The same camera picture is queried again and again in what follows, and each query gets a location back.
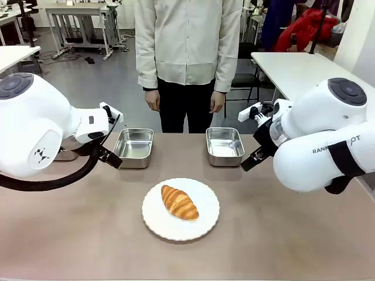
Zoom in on black chair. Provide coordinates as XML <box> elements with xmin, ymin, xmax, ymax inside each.
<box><xmin>224</xmin><ymin>42</ymin><xmax>263</xmax><ymax>119</ymax></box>

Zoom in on person's cream shirt torso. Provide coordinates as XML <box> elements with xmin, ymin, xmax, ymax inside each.
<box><xmin>134</xmin><ymin>0</ymin><xmax>244</xmax><ymax>94</ymax></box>

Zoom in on golden croissant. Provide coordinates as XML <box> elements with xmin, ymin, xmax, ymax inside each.
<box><xmin>161</xmin><ymin>184</ymin><xmax>200</xmax><ymax>222</ymax></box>

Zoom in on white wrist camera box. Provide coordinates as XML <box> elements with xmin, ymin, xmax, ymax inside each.
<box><xmin>237</xmin><ymin>102</ymin><xmax>264</xmax><ymax>122</ymax></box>
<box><xmin>99</xmin><ymin>101</ymin><xmax>124</xmax><ymax>123</ymax></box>

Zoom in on white table with pole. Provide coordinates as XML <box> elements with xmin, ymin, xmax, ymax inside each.
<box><xmin>251</xmin><ymin>52</ymin><xmax>352</xmax><ymax>104</ymax></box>

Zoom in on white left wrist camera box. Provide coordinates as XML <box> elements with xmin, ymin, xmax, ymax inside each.
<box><xmin>99</xmin><ymin>101</ymin><xmax>124</xmax><ymax>123</ymax></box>

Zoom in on person's left hand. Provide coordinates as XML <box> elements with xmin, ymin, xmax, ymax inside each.
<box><xmin>209</xmin><ymin>91</ymin><xmax>226</xmax><ymax>115</ymax></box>

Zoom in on person's black trousers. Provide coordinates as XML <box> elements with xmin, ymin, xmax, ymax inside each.
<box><xmin>156</xmin><ymin>76</ymin><xmax>218</xmax><ymax>134</ymax></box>

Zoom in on white power strip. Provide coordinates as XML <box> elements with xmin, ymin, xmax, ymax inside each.
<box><xmin>52</xmin><ymin>48</ymin><xmax>70</xmax><ymax>60</ymax></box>

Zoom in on black stand pole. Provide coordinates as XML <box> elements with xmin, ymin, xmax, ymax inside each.
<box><xmin>309</xmin><ymin>0</ymin><xmax>328</xmax><ymax>55</ymax></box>

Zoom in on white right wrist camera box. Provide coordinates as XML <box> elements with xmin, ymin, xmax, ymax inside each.
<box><xmin>237</xmin><ymin>102</ymin><xmax>264</xmax><ymax>122</ymax></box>

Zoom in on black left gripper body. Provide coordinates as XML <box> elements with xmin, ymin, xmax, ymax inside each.
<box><xmin>60</xmin><ymin>135</ymin><xmax>103</xmax><ymax>159</ymax></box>

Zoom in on white round plate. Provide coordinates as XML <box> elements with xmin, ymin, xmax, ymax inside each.
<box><xmin>141</xmin><ymin>177</ymin><xmax>220</xmax><ymax>242</ymax></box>

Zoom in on black strap on arm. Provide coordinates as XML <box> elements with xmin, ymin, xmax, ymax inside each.
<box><xmin>324</xmin><ymin>140</ymin><xmax>375</xmax><ymax>195</ymax></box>

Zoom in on person's right hand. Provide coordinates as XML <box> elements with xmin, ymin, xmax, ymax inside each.
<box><xmin>144</xmin><ymin>88</ymin><xmax>161</xmax><ymax>112</ymax></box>

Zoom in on red jacket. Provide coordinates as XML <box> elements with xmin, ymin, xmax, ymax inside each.
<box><xmin>274</xmin><ymin>8</ymin><xmax>338</xmax><ymax>53</ymax></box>

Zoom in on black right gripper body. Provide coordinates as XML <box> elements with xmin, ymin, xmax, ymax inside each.
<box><xmin>252</xmin><ymin>116</ymin><xmax>282</xmax><ymax>158</ymax></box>

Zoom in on grey workbench desk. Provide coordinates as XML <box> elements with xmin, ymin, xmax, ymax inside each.
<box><xmin>45</xmin><ymin>2</ymin><xmax>125</xmax><ymax>61</ymax></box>

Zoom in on steel rectangular container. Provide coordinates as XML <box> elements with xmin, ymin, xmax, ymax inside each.
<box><xmin>54</xmin><ymin>149</ymin><xmax>79</xmax><ymax>162</ymax></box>
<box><xmin>112</xmin><ymin>128</ymin><xmax>155</xmax><ymax>169</ymax></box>
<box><xmin>205</xmin><ymin>126</ymin><xmax>246</xmax><ymax>167</ymax></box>

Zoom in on person in blue clothes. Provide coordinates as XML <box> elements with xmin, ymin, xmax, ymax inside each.
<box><xmin>260</xmin><ymin>0</ymin><xmax>308</xmax><ymax>51</ymax></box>

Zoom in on black braided cable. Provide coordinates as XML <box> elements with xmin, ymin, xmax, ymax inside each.
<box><xmin>0</xmin><ymin>113</ymin><xmax>121</xmax><ymax>193</ymax></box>

